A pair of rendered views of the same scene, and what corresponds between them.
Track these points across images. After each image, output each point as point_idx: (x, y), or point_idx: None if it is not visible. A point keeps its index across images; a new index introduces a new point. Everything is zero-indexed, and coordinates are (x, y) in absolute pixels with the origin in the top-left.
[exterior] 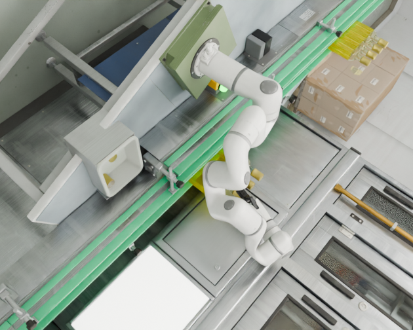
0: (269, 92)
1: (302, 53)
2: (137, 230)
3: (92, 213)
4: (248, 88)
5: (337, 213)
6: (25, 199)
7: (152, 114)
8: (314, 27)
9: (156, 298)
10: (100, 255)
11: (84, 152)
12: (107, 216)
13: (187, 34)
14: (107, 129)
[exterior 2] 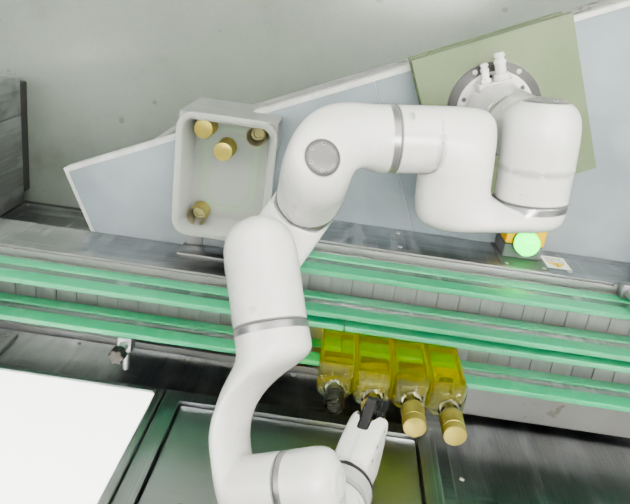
0: (536, 100)
1: None
2: (160, 331)
3: (139, 249)
4: (507, 106)
5: None
6: None
7: (354, 184)
8: None
9: (37, 440)
10: (66, 279)
11: (193, 105)
12: (146, 261)
13: (479, 38)
14: (255, 112)
